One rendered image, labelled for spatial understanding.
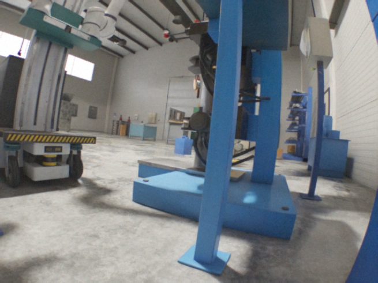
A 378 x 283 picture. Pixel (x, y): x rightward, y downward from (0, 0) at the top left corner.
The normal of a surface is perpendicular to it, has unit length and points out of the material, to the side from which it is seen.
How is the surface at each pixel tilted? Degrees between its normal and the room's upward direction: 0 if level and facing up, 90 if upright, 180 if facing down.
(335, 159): 90
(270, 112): 90
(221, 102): 90
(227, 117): 90
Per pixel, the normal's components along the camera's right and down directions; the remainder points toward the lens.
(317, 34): -0.41, -0.03
